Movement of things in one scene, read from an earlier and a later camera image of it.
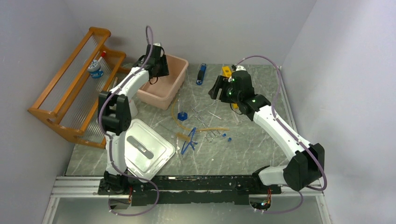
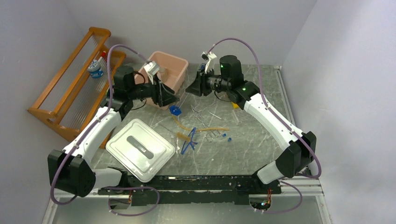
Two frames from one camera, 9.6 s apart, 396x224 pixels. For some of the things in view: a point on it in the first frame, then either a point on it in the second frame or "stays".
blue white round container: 95,70 stays
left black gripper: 166,71 -> 166,99
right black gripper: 221,82 -> 200,80
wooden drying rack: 70,103 stays
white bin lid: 145,152 stays
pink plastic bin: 162,94 stays
